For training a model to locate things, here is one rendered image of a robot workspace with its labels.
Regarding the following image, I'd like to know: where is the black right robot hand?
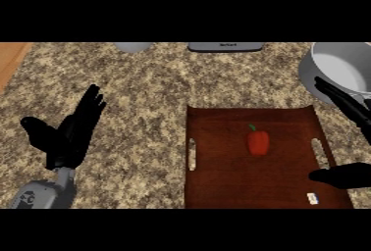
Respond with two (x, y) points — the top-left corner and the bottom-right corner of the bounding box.
(308, 75), (371, 190)

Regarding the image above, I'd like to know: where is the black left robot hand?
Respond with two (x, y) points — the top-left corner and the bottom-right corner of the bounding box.
(20, 83), (110, 171)

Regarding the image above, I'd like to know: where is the dark brown wooden tray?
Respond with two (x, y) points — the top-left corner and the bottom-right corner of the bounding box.
(185, 104), (355, 210)

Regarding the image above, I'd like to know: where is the red bell pepper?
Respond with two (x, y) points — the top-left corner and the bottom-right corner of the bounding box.
(248, 123), (271, 157)

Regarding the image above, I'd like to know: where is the grey metal pot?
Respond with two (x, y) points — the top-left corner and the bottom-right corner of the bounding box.
(298, 42), (371, 109)

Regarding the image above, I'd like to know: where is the pale grey rounded object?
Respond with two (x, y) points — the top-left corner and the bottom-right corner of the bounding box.
(112, 42), (154, 54)

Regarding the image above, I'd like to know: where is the dark grey flat appliance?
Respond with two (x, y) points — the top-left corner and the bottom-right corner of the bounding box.
(187, 42), (265, 53)

